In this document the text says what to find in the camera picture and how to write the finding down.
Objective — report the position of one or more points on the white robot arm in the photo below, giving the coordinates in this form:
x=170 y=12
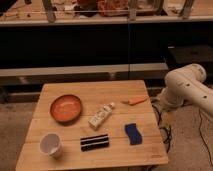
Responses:
x=186 y=83

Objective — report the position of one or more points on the white ceramic cup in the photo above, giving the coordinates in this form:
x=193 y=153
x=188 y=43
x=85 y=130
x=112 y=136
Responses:
x=50 y=145

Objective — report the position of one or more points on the orange ceramic bowl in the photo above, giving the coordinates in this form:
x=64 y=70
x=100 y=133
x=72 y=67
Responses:
x=66 y=108

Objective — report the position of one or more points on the orange carrot toy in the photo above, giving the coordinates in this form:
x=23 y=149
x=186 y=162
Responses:
x=135 y=100

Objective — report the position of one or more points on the black box on shelf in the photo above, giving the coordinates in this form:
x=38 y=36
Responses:
x=183 y=55

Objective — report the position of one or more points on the black white striped block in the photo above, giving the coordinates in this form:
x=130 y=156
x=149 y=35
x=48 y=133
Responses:
x=94 y=142

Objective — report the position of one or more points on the wooden table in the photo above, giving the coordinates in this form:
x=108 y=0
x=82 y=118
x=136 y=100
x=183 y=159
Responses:
x=117 y=128

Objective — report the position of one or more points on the blue sponge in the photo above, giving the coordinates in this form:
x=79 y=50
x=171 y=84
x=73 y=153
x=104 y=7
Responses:
x=133 y=134

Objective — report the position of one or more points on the white tube bottle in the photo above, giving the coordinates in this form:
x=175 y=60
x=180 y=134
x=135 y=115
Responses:
x=101 y=115

